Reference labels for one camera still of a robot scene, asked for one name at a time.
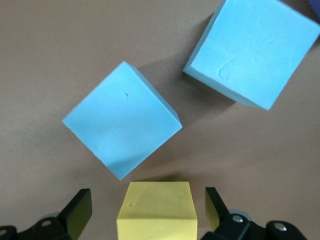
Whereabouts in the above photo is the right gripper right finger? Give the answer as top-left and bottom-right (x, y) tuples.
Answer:
(201, 186), (309, 240)

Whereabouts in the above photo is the yellow foam block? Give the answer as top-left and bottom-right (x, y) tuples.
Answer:
(116, 181), (198, 240)

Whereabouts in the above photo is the purple foam block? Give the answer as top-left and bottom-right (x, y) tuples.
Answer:
(306, 0), (320, 26)

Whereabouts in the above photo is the brown table mat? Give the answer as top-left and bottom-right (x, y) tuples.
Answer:
(0, 0), (320, 240)

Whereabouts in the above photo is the blue foam block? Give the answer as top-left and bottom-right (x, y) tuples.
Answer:
(61, 61), (183, 181)
(182, 0), (320, 111)

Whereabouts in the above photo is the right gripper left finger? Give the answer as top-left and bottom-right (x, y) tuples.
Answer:
(0, 188), (93, 240)

